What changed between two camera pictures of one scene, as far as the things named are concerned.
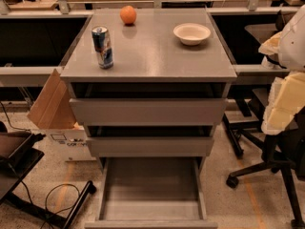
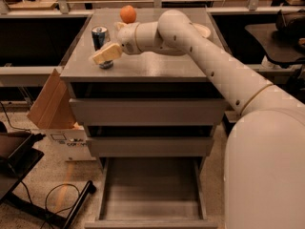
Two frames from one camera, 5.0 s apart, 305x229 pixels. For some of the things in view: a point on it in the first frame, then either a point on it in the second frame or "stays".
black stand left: x=18 y=158 stays
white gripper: x=294 y=47 to x=126 y=39
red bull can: x=103 y=47 stays
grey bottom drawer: x=152 y=193 stays
